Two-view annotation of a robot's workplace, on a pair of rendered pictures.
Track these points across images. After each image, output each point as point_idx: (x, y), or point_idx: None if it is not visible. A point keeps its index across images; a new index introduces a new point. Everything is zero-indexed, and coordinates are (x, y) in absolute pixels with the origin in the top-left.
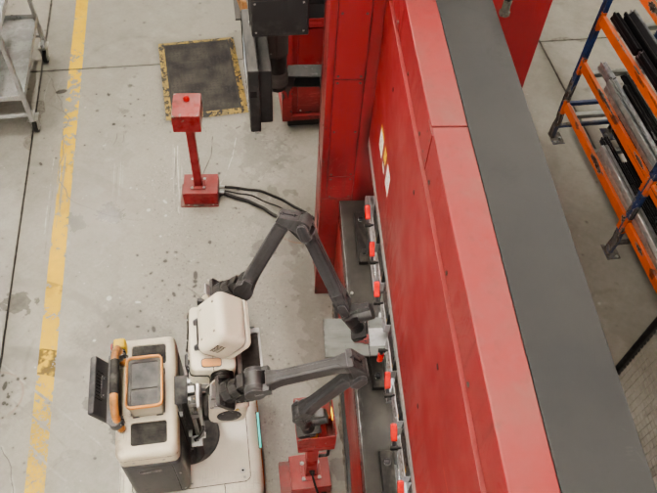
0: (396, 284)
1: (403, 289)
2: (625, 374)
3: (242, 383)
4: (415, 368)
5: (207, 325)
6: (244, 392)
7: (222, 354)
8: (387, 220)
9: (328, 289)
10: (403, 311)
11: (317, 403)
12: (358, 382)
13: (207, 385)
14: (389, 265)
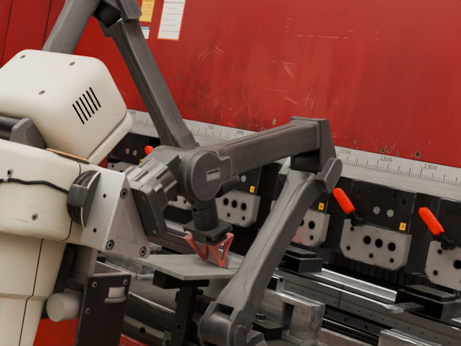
0: (281, 70)
1: (320, 27)
2: None
3: (174, 154)
4: (444, 33)
5: (42, 73)
6: (188, 167)
7: (88, 135)
8: (193, 60)
9: (170, 123)
10: (337, 53)
11: (265, 266)
12: (333, 168)
13: (92, 178)
14: (231, 98)
